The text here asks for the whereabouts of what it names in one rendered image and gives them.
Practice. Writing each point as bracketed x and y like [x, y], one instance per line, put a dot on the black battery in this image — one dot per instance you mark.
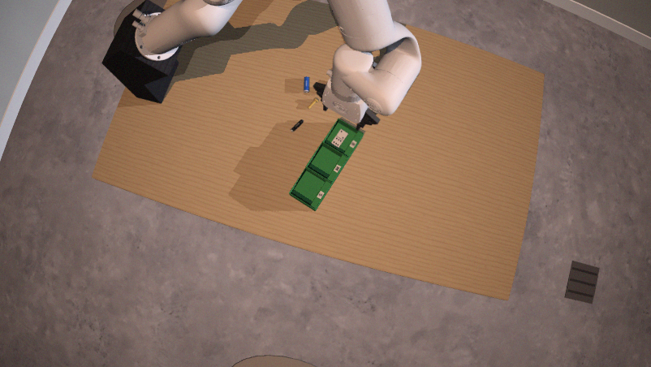
[297, 125]

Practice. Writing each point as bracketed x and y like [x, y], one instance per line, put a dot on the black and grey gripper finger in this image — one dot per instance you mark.
[319, 88]
[369, 119]

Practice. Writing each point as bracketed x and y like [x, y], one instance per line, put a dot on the dark grey and tan domino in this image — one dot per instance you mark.
[338, 140]

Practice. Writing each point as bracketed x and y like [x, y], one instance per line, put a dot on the green open bin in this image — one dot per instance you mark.
[325, 166]

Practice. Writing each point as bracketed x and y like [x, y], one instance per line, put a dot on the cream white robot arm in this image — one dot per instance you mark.
[366, 26]

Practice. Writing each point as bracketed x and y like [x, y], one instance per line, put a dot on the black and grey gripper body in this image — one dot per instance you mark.
[353, 111]

